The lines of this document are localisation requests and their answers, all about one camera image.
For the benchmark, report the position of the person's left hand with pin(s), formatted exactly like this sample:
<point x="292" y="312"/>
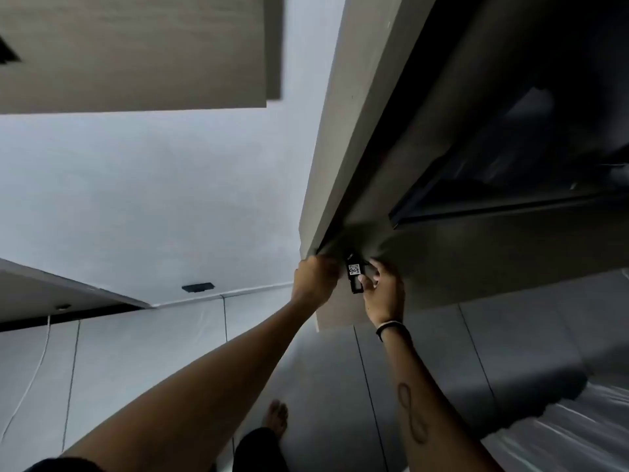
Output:
<point x="314" y="282"/>

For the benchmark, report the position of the person's right hand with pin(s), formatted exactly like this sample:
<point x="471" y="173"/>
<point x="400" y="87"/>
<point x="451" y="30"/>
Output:
<point x="388" y="302"/>

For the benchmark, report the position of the person's right forearm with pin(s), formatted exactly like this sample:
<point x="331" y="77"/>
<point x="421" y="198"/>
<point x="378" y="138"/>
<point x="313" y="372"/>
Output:
<point x="427" y="403"/>

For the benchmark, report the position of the person's left forearm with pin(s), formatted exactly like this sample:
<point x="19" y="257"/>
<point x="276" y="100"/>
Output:
<point x="196" y="388"/>

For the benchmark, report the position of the person's bare foot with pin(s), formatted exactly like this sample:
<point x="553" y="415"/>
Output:
<point x="276" y="417"/>

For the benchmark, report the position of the black and white wristband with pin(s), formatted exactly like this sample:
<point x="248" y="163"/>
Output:
<point x="391" y="329"/>

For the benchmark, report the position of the black trouser leg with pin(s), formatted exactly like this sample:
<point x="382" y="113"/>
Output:
<point x="258" y="452"/>

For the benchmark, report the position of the black flat screen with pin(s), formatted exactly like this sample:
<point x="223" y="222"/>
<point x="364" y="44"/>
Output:
<point x="521" y="157"/>

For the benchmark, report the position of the clear plastic sheet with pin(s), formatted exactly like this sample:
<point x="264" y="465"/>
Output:
<point x="565" y="432"/>

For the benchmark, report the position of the black shirt sleeve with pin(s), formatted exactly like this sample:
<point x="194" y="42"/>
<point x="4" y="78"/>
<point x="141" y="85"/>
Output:
<point x="64" y="466"/>

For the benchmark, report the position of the black wall socket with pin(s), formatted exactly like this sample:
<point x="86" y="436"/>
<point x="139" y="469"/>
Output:
<point x="198" y="288"/>

